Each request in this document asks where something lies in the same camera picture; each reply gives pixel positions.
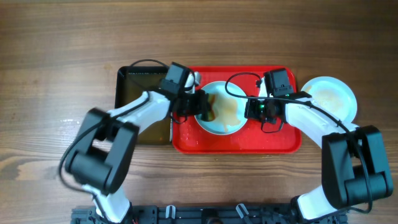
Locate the light blue plate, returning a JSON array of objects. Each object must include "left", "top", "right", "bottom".
[
  {"left": 195, "top": 81, "right": 248, "bottom": 135},
  {"left": 301, "top": 77, "right": 358, "bottom": 123},
  {"left": 258, "top": 77, "right": 269, "bottom": 97}
]

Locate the green yellow sponge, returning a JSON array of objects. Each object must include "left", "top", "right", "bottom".
[{"left": 200, "top": 94, "right": 216, "bottom": 122}]

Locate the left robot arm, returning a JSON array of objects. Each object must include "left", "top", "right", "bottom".
[{"left": 58, "top": 90, "right": 210, "bottom": 223}]

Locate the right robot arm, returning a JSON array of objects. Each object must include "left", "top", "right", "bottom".
[{"left": 245, "top": 92, "right": 394, "bottom": 223}]

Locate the red plastic tray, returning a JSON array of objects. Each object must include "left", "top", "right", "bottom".
[{"left": 170, "top": 65, "right": 302, "bottom": 154}]

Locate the black water tub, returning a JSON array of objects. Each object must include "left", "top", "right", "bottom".
[{"left": 114, "top": 66, "right": 172, "bottom": 145}]

